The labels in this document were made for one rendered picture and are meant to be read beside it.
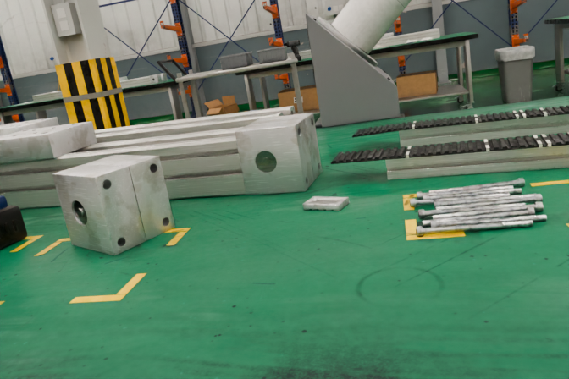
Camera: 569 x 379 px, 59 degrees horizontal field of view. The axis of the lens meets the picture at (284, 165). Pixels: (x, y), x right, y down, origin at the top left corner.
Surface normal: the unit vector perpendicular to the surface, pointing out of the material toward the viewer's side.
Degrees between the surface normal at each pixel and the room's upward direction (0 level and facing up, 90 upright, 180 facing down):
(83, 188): 90
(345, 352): 0
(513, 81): 94
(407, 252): 0
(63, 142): 90
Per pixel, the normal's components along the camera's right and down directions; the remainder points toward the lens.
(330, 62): -0.15, 0.26
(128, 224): 0.76, 0.03
